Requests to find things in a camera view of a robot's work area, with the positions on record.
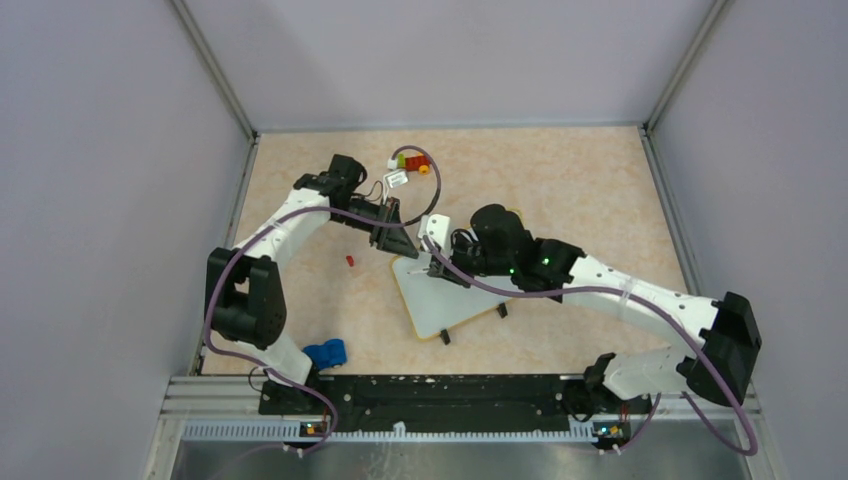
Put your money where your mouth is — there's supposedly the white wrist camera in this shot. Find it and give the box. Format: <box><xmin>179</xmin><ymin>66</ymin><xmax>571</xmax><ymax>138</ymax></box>
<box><xmin>417</xmin><ymin>214</ymin><xmax>453</xmax><ymax>257</ymax></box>
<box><xmin>381</xmin><ymin>158</ymin><xmax>408</xmax><ymax>201</ymax></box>

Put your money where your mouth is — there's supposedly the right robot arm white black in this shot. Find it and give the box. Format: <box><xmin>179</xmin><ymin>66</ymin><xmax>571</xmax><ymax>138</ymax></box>
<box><xmin>418</xmin><ymin>204</ymin><xmax>762</xmax><ymax>412</ymax></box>

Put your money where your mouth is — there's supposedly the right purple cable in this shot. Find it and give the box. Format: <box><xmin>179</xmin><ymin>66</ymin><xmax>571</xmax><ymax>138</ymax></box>
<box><xmin>421</xmin><ymin>235</ymin><xmax>760</xmax><ymax>458</ymax></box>

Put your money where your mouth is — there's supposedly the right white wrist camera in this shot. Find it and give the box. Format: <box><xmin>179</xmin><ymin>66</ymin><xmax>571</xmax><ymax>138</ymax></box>
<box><xmin>417</xmin><ymin>214</ymin><xmax>453</xmax><ymax>257</ymax></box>

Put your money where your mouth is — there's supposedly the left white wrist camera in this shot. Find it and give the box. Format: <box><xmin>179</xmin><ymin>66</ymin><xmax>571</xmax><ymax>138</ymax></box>
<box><xmin>381</xmin><ymin>158</ymin><xmax>408</xmax><ymax>201</ymax></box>

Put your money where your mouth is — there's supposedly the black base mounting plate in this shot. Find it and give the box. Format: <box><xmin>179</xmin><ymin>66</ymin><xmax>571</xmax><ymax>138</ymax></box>
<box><xmin>258</xmin><ymin>374</ymin><xmax>651</xmax><ymax>434</ymax></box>

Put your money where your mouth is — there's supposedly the blue toy car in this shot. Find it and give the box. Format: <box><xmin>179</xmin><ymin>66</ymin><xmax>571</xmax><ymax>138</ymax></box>
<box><xmin>302</xmin><ymin>338</ymin><xmax>348</xmax><ymax>371</ymax></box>

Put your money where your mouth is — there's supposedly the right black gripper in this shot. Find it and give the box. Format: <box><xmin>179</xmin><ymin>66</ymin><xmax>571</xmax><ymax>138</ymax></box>
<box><xmin>428</xmin><ymin>232</ymin><xmax>515</xmax><ymax>289</ymax></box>

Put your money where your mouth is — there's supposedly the white whiteboard yellow edge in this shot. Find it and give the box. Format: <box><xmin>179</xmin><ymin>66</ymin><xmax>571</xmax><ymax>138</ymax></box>
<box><xmin>390</xmin><ymin>244</ymin><xmax>510</xmax><ymax>340</ymax></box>

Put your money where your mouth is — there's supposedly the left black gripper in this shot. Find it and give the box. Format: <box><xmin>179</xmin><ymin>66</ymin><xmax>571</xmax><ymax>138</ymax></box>
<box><xmin>333</xmin><ymin>196</ymin><xmax>418</xmax><ymax>259</ymax></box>

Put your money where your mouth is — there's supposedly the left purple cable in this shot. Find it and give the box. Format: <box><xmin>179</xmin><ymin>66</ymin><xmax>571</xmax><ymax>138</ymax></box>
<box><xmin>202</xmin><ymin>145</ymin><xmax>443</xmax><ymax>458</ymax></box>

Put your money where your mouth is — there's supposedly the aluminium frame rail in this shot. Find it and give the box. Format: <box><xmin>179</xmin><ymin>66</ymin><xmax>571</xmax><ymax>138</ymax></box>
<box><xmin>144</xmin><ymin>374</ymin><xmax>787</xmax><ymax>479</ymax></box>

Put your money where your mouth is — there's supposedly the red green brick toy car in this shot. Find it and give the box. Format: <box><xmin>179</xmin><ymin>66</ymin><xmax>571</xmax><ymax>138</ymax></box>
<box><xmin>395</xmin><ymin>154</ymin><xmax>431</xmax><ymax>175</ymax></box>

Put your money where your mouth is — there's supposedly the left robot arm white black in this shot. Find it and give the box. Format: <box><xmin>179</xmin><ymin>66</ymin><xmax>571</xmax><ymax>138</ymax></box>
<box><xmin>204</xmin><ymin>154</ymin><xmax>419</xmax><ymax>414</ymax></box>

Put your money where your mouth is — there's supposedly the purple cable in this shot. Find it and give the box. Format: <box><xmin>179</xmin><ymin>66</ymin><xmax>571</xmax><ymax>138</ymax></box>
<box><xmin>202</xmin><ymin>145</ymin><xmax>443</xmax><ymax>458</ymax></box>
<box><xmin>421</xmin><ymin>235</ymin><xmax>760</xmax><ymax>458</ymax></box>

